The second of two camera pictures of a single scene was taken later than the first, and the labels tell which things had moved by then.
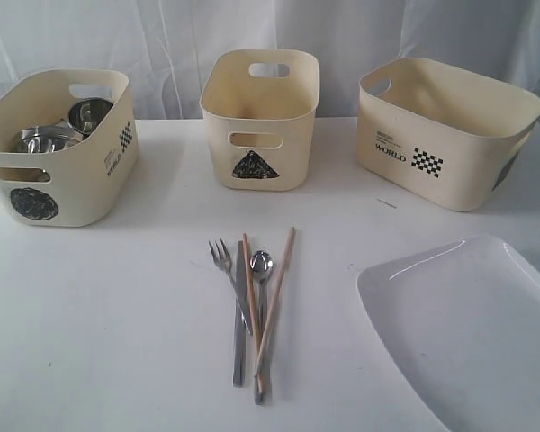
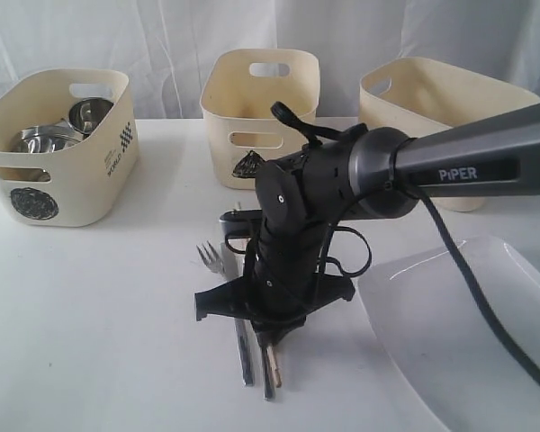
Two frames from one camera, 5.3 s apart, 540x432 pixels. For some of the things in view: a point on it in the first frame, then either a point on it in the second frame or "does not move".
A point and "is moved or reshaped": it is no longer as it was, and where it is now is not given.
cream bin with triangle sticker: (260, 106) does not move
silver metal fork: (223, 261) -> (210, 258)
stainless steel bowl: (46, 139) does not move
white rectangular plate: (473, 323) does not move
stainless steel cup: (85, 114) does not move
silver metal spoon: (261, 266) is moved or reshaped
